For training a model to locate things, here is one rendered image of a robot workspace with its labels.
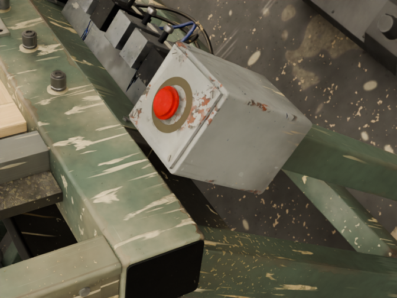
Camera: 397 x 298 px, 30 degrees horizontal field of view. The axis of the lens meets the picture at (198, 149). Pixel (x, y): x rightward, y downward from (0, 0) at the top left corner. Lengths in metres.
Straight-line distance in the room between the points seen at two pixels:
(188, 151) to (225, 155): 0.06
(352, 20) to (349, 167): 0.62
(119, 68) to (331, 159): 0.41
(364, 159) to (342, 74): 0.78
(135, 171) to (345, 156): 0.30
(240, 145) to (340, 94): 1.01
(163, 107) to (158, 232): 0.19
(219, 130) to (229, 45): 1.32
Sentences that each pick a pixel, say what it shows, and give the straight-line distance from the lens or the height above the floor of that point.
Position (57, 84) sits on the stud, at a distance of 1.18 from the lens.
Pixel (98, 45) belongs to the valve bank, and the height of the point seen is 0.74.
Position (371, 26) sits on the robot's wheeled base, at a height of 0.21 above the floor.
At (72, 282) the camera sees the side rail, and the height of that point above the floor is 0.96.
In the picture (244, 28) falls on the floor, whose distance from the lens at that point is 2.14.
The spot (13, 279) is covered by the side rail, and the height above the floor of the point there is 1.01.
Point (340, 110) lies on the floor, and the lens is 1.87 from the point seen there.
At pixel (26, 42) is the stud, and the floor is 0.87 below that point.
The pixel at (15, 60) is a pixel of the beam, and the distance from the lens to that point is 1.27.
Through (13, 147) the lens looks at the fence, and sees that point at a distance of 1.11.
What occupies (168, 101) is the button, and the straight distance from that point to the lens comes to 0.86.
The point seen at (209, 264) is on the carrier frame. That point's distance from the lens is 1.03.
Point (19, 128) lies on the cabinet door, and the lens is 1.19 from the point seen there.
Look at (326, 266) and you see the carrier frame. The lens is 1.23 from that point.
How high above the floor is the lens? 1.51
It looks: 45 degrees down
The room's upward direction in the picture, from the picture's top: 75 degrees counter-clockwise
